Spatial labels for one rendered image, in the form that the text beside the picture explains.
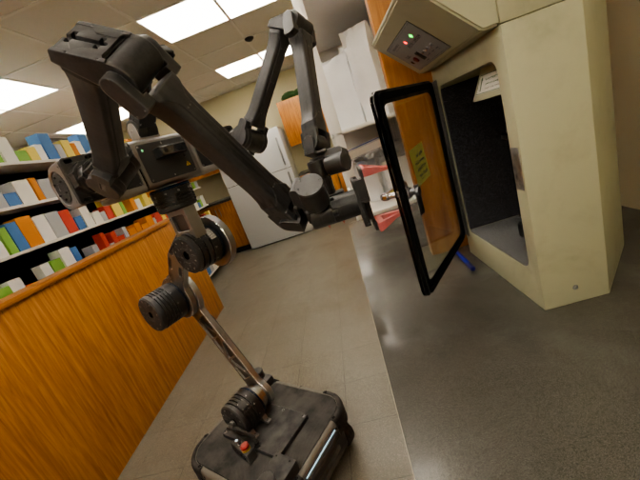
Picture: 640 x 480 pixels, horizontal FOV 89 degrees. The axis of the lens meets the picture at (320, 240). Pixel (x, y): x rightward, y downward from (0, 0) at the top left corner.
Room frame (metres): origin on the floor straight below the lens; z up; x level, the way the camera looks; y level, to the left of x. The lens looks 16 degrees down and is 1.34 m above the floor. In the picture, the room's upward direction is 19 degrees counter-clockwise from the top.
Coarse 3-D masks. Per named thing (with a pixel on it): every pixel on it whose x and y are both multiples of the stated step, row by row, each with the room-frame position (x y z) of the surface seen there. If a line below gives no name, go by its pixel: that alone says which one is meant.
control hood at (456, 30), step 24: (408, 0) 0.54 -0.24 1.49; (432, 0) 0.50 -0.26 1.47; (456, 0) 0.50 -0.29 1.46; (480, 0) 0.49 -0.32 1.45; (384, 24) 0.67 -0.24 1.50; (432, 24) 0.56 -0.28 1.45; (456, 24) 0.52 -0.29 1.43; (480, 24) 0.49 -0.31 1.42; (384, 48) 0.78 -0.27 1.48; (456, 48) 0.59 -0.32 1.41
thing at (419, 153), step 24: (408, 120) 0.66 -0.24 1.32; (432, 120) 0.76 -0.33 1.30; (384, 144) 0.57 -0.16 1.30; (408, 144) 0.64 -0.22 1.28; (432, 144) 0.74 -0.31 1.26; (408, 168) 0.62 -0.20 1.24; (432, 168) 0.71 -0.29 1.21; (432, 192) 0.69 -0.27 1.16; (432, 216) 0.67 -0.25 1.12; (456, 216) 0.77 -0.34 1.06; (408, 240) 0.58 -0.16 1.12; (432, 240) 0.64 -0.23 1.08; (432, 264) 0.62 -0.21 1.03
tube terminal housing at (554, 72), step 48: (528, 0) 0.49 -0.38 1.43; (576, 0) 0.48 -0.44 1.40; (480, 48) 0.56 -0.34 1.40; (528, 48) 0.49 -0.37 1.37; (576, 48) 0.48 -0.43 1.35; (528, 96) 0.49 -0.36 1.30; (576, 96) 0.48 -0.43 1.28; (528, 144) 0.49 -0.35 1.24; (576, 144) 0.48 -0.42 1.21; (528, 192) 0.49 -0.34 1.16; (576, 192) 0.48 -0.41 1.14; (480, 240) 0.72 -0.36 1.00; (528, 240) 0.51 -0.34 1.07; (576, 240) 0.48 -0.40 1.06; (528, 288) 0.54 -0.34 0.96; (576, 288) 0.48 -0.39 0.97
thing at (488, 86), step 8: (480, 72) 0.64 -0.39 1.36; (488, 72) 0.61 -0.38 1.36; (496, 72) 0.59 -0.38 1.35; (480, 80) 0.63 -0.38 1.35; (488, 80) 0.60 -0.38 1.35; (496, 80) 0.59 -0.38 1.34; (480, 88) 0.62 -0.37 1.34; (488, 88) 0.60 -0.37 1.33; (496, 88) 0.58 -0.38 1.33; (480, 96) 0.62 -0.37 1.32; (488, 96) 0.60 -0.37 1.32
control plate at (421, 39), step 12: (408, 24) 0.61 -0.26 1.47; (396, 36) 0.68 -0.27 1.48; (408, 36) 0.65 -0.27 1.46; (420, 36) 0.62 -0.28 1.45; (432, 36) 0.59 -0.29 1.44; (396, 48) 0.74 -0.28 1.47; (408, 48) 0.70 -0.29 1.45; (420, 48) 0.67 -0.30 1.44; (432, 48) 0.64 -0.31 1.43; (444, 48) 0.61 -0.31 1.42; (408, 60) 0.77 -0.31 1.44; (420, 60) 0.72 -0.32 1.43; (432, 60) 0.69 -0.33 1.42
